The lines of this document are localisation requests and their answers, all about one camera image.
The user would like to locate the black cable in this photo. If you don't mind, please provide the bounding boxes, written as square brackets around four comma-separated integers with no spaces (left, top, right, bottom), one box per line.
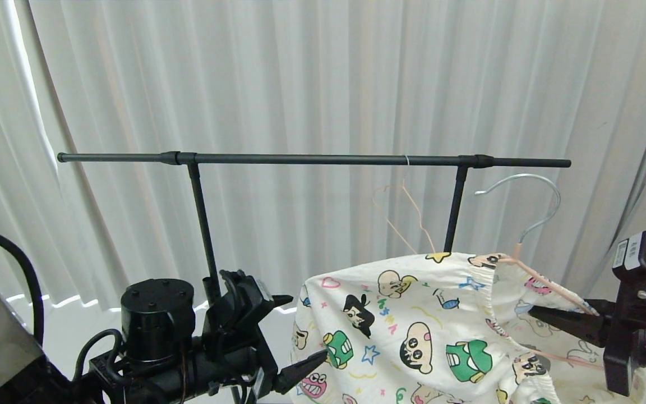
[0,223,44,344]

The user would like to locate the black clothes rack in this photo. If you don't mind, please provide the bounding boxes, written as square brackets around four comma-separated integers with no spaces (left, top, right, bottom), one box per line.
[57,151,572,404]

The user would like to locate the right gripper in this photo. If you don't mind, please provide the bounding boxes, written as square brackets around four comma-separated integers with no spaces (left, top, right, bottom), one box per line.
[602,236,646,397]

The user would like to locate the pink clothes hanger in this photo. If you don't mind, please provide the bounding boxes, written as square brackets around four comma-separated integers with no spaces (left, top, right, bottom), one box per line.
[372,157,437,256]
[474,174,604,371]

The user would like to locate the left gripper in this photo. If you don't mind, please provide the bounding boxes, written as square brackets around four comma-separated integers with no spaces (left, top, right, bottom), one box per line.
[187,279,329,402]

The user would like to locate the white curtain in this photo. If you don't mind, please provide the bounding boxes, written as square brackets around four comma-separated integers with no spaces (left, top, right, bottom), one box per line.
[0,0,646,315]

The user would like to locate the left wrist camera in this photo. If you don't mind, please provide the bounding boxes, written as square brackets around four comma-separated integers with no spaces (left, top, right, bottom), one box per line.
[205,269,274,337]

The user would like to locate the cream printed garment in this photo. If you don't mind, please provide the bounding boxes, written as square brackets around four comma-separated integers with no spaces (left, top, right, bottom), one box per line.
[291,252,646,404]

